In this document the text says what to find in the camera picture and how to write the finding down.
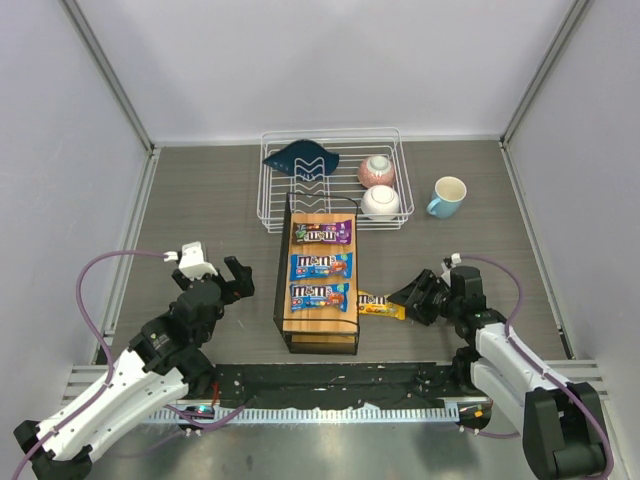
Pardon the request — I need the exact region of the yellow candy bag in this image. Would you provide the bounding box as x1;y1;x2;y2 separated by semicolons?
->
358;291;406;321

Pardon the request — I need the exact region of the blue candy bag long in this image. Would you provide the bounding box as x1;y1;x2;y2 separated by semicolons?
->
289;253;353;281

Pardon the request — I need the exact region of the blue candy bag short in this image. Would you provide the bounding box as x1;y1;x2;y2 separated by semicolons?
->
289;283;350;312

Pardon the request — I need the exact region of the purple candy bag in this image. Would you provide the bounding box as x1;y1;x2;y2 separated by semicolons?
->
291;220;352;245

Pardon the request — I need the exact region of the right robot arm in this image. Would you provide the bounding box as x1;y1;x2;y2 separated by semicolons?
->
389;260;614;479

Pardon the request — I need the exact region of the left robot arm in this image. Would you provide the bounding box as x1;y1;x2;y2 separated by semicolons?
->
13;242;255;479

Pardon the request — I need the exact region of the white bowl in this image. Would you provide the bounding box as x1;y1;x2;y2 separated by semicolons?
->
360;185;400;222

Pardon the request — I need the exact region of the light blue mug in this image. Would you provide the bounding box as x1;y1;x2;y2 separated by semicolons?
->
426;176;467;219

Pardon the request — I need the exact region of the dark blue leaf plate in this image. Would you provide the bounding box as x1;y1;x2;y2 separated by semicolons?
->
263;139;340;181

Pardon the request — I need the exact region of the pink patterned bowl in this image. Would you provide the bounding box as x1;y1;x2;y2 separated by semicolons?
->
357;155;396;188

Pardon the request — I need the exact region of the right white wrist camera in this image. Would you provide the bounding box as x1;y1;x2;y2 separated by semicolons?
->
440;253;462;286

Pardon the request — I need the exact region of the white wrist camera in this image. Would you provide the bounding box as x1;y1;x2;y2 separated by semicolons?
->
440;253;462;286
163;241;219;280

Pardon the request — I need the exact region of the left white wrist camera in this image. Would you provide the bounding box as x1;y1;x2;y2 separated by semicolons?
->
163;241;219;280

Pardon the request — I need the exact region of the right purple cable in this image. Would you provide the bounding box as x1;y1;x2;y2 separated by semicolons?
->
459;253;615;480

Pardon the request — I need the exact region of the purple cable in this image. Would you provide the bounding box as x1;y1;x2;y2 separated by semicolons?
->
12;249;246;480
459;253;615;480

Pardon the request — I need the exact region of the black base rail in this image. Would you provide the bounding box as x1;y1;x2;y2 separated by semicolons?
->
213;362;485;410

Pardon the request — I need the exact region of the black wire wooden shelf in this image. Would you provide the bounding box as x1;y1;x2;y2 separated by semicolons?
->
273;208;360;355

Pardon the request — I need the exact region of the white cable duct strip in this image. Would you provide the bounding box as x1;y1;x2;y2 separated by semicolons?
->
149;405;461;424

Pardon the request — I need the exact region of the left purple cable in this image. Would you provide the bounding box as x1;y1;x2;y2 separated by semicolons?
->
12;249;246;480

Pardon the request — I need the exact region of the white wire dish rack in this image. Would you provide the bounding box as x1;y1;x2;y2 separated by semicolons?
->
256;127;414;233

